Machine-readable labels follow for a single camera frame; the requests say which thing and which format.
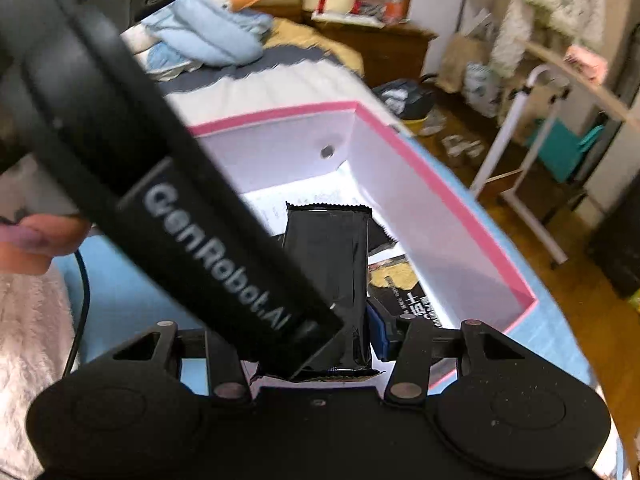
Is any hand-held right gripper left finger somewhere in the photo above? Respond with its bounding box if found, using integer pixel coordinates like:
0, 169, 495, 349
112, 319, 253, 407

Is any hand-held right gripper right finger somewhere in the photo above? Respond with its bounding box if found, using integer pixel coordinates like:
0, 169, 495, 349
366, 299, 527, 405

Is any black snack packet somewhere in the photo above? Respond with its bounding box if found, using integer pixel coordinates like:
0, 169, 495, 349
280, 201, 385, 384

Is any pink rimmed white box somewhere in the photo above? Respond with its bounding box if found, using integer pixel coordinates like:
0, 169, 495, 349
187, 101, 542, 392

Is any person's left hand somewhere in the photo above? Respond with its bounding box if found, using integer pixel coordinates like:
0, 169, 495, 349
0, 212, 94, 277

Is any chip print snack packet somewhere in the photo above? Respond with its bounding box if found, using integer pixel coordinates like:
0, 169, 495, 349
367, 255, 452, 332

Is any goose plush in blue clothes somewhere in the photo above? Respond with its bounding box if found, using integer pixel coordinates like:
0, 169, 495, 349
122, 0, 276, 70

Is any road print bed sheet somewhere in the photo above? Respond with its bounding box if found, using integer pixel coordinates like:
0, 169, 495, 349
50, 16, 603, 403

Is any fluffy pink blanket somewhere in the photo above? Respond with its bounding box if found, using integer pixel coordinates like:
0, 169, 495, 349
0, 269, 77, 467

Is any black bag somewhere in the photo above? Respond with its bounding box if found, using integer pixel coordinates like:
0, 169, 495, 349
372, 78, 437, 122

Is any white metal rack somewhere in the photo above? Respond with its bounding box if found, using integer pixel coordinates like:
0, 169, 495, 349
469, 64, 572, 267

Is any teal fabric bag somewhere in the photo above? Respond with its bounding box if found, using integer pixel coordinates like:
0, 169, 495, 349
529, 120, 607, 184

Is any wooden cabinet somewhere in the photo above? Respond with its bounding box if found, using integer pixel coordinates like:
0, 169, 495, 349
304, 10, 439, 90

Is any patterned white plastic bag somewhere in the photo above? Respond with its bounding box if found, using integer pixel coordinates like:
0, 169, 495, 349
462, 62, 504, 119

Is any brown paper bag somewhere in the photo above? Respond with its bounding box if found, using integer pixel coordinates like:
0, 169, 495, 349
439, 32, 494, 94

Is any pink cloth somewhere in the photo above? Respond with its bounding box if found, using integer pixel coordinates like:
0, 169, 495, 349
564, 45, 609, 82

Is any fuzzy white coat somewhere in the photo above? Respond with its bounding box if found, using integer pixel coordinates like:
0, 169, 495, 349
491, 0, 609, 77

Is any black cable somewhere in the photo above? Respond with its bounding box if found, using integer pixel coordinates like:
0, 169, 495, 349
62, 249, 92, 379

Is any light wooden rail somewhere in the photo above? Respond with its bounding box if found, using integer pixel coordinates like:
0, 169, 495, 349
524, 40, 640, 127

